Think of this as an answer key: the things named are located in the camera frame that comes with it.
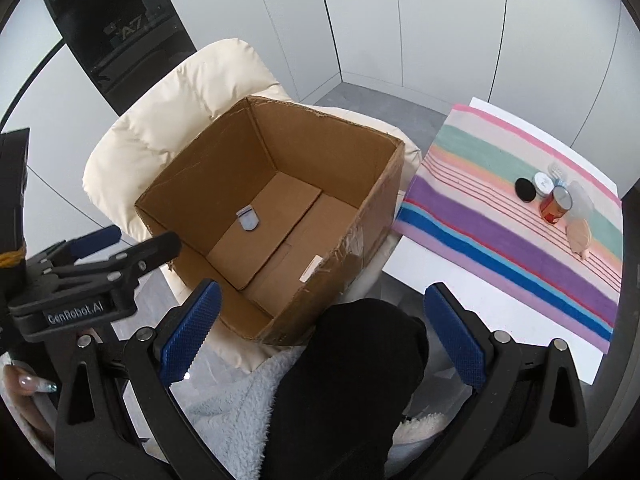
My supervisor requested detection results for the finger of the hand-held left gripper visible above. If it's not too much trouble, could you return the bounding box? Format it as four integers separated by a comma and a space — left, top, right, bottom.
25, 225, 123, 273
47, 232, 183, 293

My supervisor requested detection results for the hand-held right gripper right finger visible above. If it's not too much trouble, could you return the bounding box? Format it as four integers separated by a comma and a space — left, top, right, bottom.
424, 282, 591, 480

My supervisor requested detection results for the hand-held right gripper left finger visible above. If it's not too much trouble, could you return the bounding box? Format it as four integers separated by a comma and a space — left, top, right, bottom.
52, 280, 223, 480

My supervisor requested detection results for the pink makeup puff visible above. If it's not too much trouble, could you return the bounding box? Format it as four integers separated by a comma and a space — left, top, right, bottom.
565, 215, 593, 256

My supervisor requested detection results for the red jar with gold lid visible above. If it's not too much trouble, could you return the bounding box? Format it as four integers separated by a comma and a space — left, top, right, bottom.
539, 185, 573, 225

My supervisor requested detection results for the brown cardboard box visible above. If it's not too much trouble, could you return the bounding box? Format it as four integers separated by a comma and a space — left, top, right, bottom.
134, 95, 407, 347

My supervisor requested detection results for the person's left hand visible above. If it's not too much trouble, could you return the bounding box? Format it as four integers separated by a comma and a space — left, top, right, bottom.
0, 362, 58, 441

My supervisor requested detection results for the striped pastel cloth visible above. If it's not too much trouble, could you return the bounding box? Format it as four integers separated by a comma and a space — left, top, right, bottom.
391, 104, 623, 356

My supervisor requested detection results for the cream padded chair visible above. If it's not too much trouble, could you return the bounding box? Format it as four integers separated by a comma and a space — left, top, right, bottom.
82, 39, 423, 376

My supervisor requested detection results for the white round jar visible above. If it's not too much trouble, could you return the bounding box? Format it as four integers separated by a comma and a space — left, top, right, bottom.
532, 171, 555, 201

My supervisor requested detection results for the clear plastic box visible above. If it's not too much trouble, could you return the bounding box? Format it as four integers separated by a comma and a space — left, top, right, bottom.
565, 180, 596, 226

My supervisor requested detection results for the black glossy cabinet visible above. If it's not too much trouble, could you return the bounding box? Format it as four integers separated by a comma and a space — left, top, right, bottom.
37, 0, 198, 116

